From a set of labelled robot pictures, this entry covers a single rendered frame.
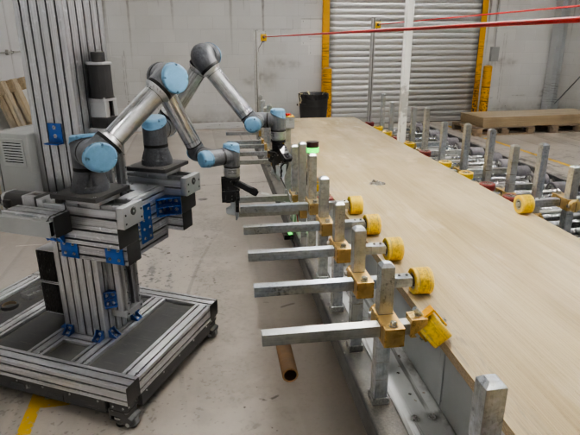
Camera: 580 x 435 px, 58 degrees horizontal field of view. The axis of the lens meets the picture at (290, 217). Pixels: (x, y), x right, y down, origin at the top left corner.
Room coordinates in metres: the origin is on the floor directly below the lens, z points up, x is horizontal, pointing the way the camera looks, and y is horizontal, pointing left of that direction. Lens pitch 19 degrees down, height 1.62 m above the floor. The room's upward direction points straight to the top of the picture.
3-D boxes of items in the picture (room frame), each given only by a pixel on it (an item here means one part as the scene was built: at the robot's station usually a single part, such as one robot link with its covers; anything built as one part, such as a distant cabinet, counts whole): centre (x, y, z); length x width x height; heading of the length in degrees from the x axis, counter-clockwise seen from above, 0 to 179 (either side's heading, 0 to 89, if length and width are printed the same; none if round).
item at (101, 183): (2.06, 0.82, 1.09); 0.15 x 0.15 x 0.10
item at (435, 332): (1.13, -0.36, 0.93); 0.09 x 0.08 x 0.09; 98
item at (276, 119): (2.59, 0.06, 1.24); 0.09 x 0.08 x 0.11; 84
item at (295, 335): (1.10, -0.11, 0.95); 0.37 x 0.03 x 0.03; 98
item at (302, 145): (2.40, -0.06, 0.93); 0.04 x 0.04 x 0.48; 8
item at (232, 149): (2.31, 0.27, 1.12); 0.09 x 0.08 x 0.11; 127
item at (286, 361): (2.33, 0.02, 0.04); 0.30 x 0.08 x 0.08; 8
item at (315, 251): (1.60, -0.11, 0.95); 0.50 x 0.04 x 0.04; 98
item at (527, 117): (9.70, -4.47, 0.23); 2.41 x 0.77 x 0.17; 103
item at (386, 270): (1.16, -0.24, 0.87); 0.04 x 0.04 x 0.48; 8
